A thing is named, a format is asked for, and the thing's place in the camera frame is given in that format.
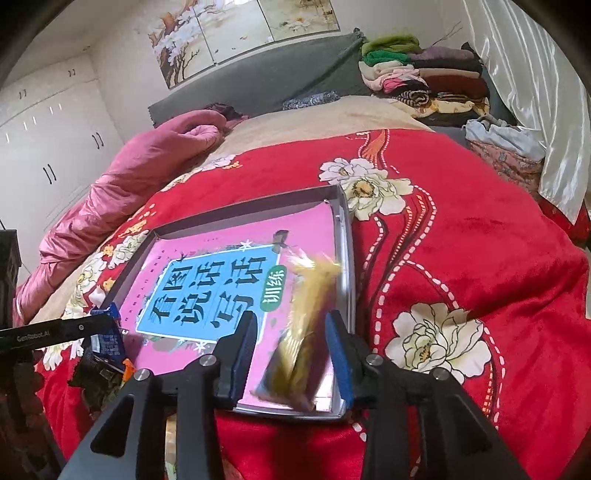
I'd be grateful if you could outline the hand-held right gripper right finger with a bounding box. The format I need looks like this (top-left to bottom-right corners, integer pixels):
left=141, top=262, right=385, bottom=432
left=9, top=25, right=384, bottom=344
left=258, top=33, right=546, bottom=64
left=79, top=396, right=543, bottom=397
left=324, top=310, right=532, bottom=480

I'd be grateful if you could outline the yellow snack packet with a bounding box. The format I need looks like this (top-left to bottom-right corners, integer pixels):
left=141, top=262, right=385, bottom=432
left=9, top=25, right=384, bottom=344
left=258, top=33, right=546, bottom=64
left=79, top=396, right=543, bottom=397
left=252, top=251, right=345, bottom=411

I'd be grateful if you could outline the white satin curtain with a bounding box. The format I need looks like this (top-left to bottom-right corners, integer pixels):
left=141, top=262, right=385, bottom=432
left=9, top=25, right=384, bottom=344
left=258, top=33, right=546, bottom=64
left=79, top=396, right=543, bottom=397
left=462, top=0, right=591, bottom=227

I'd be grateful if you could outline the dark purple cloth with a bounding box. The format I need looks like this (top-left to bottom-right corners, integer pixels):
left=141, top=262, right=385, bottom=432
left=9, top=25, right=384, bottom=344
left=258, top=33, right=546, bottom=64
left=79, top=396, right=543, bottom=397
left=205, top=104, right=250, bottom=121

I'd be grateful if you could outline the black snack packet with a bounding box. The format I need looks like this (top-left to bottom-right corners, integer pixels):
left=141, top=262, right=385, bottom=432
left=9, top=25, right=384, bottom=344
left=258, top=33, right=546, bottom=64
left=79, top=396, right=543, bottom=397
left=69, top=355, right=125, bottom=411

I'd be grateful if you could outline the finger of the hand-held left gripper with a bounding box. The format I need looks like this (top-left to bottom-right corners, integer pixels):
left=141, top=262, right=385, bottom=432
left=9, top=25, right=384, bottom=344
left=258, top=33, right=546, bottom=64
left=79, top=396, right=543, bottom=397
left=90, top=305, right=122, bottom=329

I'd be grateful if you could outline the floral wall painting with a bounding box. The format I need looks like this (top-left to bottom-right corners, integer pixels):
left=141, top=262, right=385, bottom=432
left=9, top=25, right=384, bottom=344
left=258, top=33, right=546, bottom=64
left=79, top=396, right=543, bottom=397
left=147, top=0, right=340, bottom=89

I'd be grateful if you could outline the blue patterned cloth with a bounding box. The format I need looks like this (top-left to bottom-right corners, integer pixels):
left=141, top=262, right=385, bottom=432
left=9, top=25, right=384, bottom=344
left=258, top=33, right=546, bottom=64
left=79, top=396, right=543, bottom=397
left=283, top=91, right=340, bottom=110

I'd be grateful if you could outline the light blue cloth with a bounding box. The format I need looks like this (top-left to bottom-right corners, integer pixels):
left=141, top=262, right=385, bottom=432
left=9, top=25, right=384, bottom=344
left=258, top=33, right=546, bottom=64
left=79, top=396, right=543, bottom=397
left=465, top=115, right=548, bottom=160

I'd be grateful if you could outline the blue snack packet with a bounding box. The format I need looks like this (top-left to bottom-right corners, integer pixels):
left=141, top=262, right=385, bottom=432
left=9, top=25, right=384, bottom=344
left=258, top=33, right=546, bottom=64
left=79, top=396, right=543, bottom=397
left=89, top=323, right=127, bottom=370

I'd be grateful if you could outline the grey cardboard box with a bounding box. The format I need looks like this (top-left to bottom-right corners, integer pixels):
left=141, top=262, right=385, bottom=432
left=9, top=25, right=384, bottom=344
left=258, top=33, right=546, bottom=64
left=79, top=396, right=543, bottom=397
left=95, top=184, right=357, bottom=421

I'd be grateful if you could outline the pink book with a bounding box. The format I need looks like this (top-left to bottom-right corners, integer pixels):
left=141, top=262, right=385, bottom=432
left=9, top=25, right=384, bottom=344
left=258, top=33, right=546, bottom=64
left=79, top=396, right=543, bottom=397
left=122, top=203, right=340, bottom=414

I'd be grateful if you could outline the pile of folded clothes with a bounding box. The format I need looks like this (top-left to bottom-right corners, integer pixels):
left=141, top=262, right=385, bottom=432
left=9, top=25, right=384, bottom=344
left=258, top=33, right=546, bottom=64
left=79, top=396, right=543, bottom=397
left=360, top=33, right=492, bottom=116

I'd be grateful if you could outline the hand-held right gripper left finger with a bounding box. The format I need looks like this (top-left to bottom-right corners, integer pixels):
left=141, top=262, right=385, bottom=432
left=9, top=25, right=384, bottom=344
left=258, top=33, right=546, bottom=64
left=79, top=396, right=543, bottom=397
left=58, top=310, right=259, bottom=480

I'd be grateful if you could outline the pink quilt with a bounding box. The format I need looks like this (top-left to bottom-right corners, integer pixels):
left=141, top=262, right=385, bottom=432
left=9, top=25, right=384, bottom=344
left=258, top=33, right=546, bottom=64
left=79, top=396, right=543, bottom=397
left=14, top=111, right=229, bottom=324

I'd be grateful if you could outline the pink floral cloth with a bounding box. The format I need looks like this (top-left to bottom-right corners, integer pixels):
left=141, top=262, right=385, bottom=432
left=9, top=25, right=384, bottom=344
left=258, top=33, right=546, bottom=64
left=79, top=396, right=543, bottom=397
left=471, top=141, right=546, bottom=190

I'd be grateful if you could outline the white wardrobe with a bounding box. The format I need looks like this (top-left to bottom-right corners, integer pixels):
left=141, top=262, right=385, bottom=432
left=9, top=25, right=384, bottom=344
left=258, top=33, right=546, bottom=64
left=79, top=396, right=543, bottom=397
left=0, top=55, right=125, bottom=232

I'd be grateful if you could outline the red floral blanket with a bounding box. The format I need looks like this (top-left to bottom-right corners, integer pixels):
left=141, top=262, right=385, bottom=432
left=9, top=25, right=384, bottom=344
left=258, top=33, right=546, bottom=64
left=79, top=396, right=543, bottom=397
left=34, top=129, right=591, bottom=480

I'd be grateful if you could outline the grey pillow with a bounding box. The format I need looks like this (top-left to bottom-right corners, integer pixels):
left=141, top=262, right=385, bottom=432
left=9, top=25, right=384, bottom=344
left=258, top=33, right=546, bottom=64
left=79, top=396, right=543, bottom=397
left=148, top=30, right=518, bottom=127

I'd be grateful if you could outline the dark nightstand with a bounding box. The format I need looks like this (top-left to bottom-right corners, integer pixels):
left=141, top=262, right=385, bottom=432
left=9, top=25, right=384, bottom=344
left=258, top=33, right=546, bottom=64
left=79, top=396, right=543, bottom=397
left=0, top=228, right=21, bottom=324

